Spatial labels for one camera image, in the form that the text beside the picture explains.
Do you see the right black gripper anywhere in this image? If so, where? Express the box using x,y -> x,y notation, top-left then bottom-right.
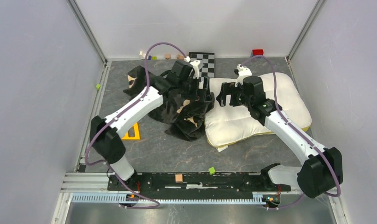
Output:
216,82 -> 253,108

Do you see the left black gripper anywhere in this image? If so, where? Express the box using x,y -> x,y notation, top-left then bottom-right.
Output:
178,75 -> 211,102

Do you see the black floral pillowcase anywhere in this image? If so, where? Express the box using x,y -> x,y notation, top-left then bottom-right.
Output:
123,65 -> 215,141

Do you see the white yellow-edged pillow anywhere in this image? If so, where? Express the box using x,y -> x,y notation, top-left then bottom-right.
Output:
205,72 -> 312,152

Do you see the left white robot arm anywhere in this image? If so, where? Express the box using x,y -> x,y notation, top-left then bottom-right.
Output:
85,57 -> 212,190

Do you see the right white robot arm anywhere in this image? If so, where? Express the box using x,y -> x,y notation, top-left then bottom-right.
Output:
216,76 -> 343,198

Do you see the black white checkerboard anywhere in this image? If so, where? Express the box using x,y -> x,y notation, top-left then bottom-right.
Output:
189,51 -> 215,78

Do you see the red block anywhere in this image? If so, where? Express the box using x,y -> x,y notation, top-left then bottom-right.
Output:
251,49 -> 264,56

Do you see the white wooden block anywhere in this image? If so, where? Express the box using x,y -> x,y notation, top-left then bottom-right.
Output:
139,51 -> 146,60

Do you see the green cube on base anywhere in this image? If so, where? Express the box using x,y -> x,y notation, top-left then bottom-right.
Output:
208,167 -> 216,175

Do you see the yellow triangle stencil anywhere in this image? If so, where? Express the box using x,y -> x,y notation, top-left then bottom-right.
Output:
122,123 -> 141,140

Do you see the tan wooden cube on base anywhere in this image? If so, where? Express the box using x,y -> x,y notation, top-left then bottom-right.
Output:
175,174 -> 183,183

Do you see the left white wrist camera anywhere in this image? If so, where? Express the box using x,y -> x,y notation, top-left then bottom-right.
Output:
183,56 -> 203,79

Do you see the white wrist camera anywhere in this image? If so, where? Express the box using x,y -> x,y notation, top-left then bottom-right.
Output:
234,64 -> 252,87
183,56 -> 203,79

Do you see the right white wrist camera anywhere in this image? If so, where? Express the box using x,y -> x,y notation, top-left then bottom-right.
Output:
234,64 -> 252,87

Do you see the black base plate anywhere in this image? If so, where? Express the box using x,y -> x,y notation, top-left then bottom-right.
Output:
125,172 -> 291,200

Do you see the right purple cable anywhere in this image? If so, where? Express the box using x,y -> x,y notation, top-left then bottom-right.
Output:
237,55 -> 342,211

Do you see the grey slotted cable duct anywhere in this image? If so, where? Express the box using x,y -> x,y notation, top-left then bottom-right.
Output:
71,193 -> 266,205

